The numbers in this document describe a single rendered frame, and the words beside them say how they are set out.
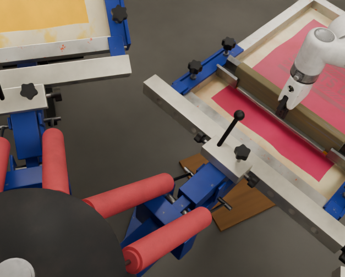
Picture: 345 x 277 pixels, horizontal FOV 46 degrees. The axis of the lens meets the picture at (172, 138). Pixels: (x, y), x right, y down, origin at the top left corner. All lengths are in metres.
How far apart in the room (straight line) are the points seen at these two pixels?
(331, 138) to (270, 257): 1.05
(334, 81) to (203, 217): 0.77
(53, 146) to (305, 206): 0.62
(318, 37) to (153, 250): 0.63
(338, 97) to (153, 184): 0.77
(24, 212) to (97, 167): 1.57
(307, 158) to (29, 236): 0.85
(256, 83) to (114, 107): 1.36
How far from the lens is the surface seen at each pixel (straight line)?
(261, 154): 1.17
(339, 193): 1.18
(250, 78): 1.26
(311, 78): 1.12
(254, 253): 2.12
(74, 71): 1.07
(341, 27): 1.12
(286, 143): 1.26
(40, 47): 1.14
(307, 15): 1.73
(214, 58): 1.36
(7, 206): 0.69
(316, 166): 1.25
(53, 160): 0.86
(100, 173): 2.22
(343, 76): 1.54
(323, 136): 1.22
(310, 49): 1.06
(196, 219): 0.91
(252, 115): 1.29
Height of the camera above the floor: 1.93
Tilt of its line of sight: 55 degrees down
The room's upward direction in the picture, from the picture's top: 9 degrees clockwise
